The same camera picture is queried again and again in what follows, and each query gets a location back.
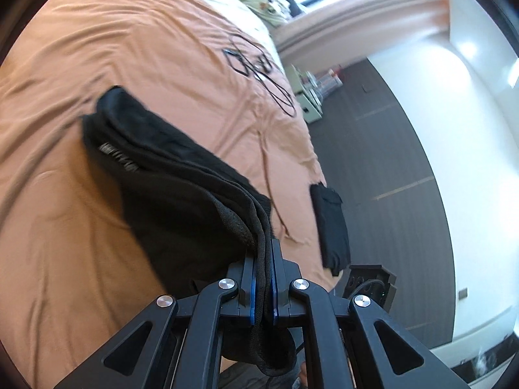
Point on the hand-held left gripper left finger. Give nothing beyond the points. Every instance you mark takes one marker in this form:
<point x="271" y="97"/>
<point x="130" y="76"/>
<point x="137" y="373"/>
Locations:
<point x="253" y="291"/>

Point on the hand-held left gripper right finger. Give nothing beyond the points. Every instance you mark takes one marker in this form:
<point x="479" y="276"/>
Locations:
<point x="276" y="287"/>

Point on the black pants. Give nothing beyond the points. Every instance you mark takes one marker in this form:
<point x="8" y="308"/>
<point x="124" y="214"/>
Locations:
<point x="170" y="194"/>

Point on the folded black garment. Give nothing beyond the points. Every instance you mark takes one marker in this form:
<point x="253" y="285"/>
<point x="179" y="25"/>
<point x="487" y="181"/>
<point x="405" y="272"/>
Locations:
<point x="330" y="227"/>

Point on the white nightstand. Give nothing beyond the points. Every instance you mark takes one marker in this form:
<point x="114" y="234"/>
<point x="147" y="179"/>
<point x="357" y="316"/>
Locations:
<point x="310" y="101"/>

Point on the bed with orange sheet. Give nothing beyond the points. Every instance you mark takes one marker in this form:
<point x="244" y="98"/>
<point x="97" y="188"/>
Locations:
<point x="61" y="170"/>

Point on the black phone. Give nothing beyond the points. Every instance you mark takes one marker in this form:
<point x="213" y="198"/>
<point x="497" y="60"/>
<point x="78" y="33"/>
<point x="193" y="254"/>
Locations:
<point x="236" y="61"/>

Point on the pink curtain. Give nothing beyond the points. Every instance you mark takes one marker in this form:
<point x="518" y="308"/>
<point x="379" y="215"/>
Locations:
<point x="365" y="12"/>

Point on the cream blanket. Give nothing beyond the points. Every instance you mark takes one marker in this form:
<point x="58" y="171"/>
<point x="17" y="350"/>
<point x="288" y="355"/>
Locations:
<point x="227" y="4"/>

